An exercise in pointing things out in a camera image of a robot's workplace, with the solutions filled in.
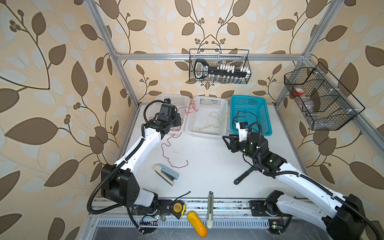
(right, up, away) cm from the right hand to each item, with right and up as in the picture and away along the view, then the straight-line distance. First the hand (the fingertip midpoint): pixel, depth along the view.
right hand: (226, 137), depth 76 cm
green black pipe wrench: (+12, -23, +9) cm, 27 cm away
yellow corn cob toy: (-15, -38, -9) cm, 42 cm away
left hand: (-26, +11, +7) cm, 29 cm away
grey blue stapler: (-32, -22, +8) cm, 40 cm away
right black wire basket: (+49, +17, -2) cm, 52 cm away
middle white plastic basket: (-8, +11, +39) cm, 41 cm away
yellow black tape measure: (-25, -34, -4) cm, 42 cm away
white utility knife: (-9, -36, -3) cm, 37 cm away
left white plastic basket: (-28, +22, +40) cm, 53 cm away
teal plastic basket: (+27, +17, +41) cm, 52 cm away
